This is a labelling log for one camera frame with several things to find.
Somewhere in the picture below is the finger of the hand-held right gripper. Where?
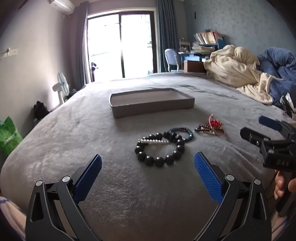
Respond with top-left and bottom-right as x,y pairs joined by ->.
258,115 -> 282,132
240,127 -> 271,149

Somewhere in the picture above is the grey bed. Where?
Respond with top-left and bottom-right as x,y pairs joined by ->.
0,72 -> 296,241

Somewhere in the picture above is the stack of papers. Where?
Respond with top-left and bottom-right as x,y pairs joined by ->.
191,42 -> 217,54

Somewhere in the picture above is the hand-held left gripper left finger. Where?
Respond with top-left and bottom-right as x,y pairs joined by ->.
25,154 -> 103,241

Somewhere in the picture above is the black glossy packet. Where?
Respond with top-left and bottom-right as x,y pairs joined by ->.
280,93 -> 296,117

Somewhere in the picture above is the person's right hand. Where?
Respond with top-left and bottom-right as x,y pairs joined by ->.
274,170 -> 286,200

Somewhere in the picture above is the black bead bracelet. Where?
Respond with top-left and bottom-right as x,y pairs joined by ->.
134,131 -> 185,168

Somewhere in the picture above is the white standing fan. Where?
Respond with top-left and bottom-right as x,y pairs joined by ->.
52,72 -> 70,106

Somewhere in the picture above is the green plastic bag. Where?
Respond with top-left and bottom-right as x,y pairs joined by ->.
0,116 -> 23,156

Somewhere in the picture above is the pink cord red bead bracelet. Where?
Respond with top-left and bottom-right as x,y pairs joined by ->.
207,114 -> 225,136

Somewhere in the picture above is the grey cardboard tray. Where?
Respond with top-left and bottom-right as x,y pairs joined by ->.
109,88 -> 195,119

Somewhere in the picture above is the blue wooden desk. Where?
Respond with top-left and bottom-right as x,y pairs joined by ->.
179,52 -> 208,73

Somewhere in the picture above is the small white shelf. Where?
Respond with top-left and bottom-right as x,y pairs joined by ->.
179,38 -> 191,53

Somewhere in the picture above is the blue curtain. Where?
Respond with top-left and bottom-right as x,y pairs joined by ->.
155,0 -> 178,74

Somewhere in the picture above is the blue bead bracelet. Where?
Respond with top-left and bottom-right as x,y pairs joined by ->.
168,127 -> 194,143

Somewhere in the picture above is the dark purple bead bracelet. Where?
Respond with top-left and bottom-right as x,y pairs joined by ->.
195,124 -> 214,134

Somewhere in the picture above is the cream blanket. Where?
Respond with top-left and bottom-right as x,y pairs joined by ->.
203,45 -> 284,106

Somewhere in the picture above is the row of books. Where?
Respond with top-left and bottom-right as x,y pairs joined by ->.
193,29 -> 225,45

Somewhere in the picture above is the blue blanket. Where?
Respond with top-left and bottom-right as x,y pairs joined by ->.
257,47 -> 296,109

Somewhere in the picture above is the black bag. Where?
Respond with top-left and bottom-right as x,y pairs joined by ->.
33,101 -> 50,121

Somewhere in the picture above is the grey curtain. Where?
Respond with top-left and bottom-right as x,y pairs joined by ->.
75,2 -> 90,90

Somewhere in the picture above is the white air conditioner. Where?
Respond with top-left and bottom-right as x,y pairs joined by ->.
48,0 -> 75,16

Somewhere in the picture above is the light blue chair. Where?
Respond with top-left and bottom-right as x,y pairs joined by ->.
165,49 -> 182,73

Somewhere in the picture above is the white pearl bracelet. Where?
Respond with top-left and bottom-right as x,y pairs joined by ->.
138,138 -> 170,145

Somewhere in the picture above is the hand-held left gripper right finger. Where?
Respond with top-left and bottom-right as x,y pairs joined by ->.
194,151 -> 272,241

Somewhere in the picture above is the sliding glass door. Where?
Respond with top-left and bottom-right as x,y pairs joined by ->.
87,10 -> 159,83

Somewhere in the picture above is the small black white dog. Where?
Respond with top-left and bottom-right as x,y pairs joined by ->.
91,62 -> 100,81

